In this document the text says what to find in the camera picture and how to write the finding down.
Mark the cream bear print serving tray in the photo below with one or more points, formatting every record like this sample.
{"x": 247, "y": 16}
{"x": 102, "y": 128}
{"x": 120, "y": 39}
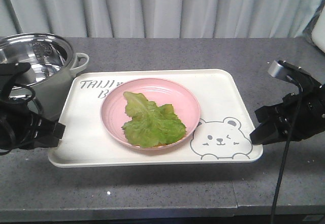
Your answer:
{"x": 221, "y": 136}

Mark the green lettuce leaf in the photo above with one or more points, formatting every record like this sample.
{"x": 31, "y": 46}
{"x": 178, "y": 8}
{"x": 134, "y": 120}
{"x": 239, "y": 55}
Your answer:
{"x": 151, "y": 125}

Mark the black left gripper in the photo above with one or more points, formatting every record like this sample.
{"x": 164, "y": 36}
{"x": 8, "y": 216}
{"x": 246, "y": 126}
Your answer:
{"x": 22, "y": 128}

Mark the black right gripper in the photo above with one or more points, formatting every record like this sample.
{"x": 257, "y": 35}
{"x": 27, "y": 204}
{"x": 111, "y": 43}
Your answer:
{"x": 299, "y": 116}

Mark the pale green electric cooking pot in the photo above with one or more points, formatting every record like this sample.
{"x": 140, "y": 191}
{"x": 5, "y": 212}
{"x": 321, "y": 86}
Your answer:
{"x": 54, "y": 65}

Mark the pink round plate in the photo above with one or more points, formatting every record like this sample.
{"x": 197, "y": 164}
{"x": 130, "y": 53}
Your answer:
{"x": 159, "y": 90}

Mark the white pleated curtain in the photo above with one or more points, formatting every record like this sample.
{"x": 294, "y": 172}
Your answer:
{"x": 158, "y": 18}

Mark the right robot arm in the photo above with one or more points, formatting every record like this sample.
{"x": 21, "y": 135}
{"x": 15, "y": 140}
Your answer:
{"x": 299, "y": 116}

